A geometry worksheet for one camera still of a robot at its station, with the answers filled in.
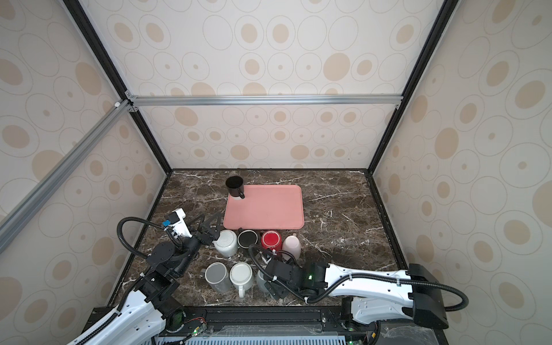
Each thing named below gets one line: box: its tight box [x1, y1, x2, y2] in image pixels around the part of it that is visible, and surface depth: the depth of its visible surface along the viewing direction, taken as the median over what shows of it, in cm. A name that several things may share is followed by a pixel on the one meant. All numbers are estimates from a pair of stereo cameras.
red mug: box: [260, 230, 283, 251], surface depth 87 cm
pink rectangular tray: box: [223, 184, 305, 230], surface depth 108 cm
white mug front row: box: [229, 262, 253, 299], surface depth 78 cm
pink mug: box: [282, 232, 302, 261], surface depth 85 cm
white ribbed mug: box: [212, 229, 238, 258], surface depth 85 cm
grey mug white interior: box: [255, 269, 270, 296], surface depth 81 cm
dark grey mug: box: [199, 261, 233, 294], surface depth 76 cm
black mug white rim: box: [237, 227, 259, 250], surface depth 86 cm
